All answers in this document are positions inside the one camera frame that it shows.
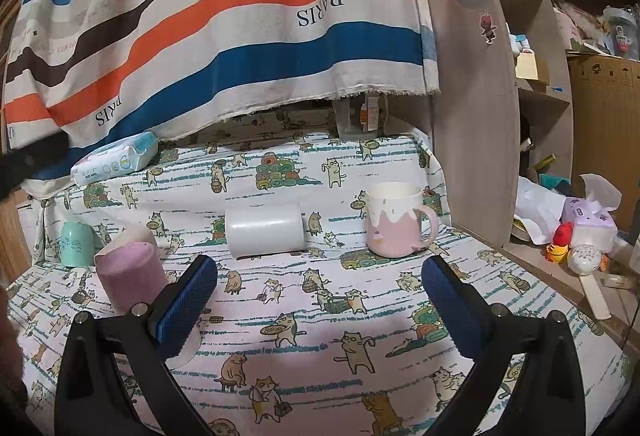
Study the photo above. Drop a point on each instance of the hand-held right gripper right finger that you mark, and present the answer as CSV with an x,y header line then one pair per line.
x,y
452,311

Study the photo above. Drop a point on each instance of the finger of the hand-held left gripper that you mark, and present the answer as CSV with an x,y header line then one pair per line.
x,y
30,163

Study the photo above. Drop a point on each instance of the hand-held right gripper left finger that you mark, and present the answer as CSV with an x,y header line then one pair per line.
x,y
187,306

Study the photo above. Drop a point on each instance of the pink and white mug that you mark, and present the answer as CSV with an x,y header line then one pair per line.
x,y
395,231

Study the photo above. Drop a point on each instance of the pink cup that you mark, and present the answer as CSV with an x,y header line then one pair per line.
x,y
127,278

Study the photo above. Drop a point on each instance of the beige cup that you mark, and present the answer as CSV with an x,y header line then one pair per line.
x,y
140,235

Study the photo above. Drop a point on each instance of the mint green cup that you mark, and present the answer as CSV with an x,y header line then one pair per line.
x,y
76,246

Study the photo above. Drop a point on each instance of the white cup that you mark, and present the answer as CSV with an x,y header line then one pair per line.
x,y
265,231

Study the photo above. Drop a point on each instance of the wet wipes packet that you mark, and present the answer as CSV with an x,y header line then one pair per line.
x,y
115,160

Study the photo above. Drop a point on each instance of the cat print cloth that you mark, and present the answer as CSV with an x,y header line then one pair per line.
x,y
300,296

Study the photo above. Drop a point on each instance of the red toy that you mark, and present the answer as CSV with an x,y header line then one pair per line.
x,y
561,241

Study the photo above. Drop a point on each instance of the white plastic bag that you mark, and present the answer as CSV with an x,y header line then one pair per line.
x,y
537,211

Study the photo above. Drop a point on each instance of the white round gadget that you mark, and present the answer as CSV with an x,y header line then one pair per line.
x,y
585,260

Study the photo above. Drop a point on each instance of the purple tissue box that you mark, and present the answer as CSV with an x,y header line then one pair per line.
x,y
590,221

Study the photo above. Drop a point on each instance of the wooden shelf unit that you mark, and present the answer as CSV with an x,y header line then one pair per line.
x,y
475,115

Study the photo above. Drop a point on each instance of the orange label bottle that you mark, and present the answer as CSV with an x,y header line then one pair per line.
x,y
372,113

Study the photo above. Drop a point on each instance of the cardboard box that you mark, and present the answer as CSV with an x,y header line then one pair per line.
x,y
610,115

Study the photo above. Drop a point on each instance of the small yellow box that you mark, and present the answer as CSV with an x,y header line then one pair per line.
x,y
531,66

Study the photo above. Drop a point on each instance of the striped cloth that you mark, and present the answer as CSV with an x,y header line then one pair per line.
x,y
250,15

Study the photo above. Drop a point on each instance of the clear plastic bottle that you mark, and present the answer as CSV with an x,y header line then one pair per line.
x,y
620,33

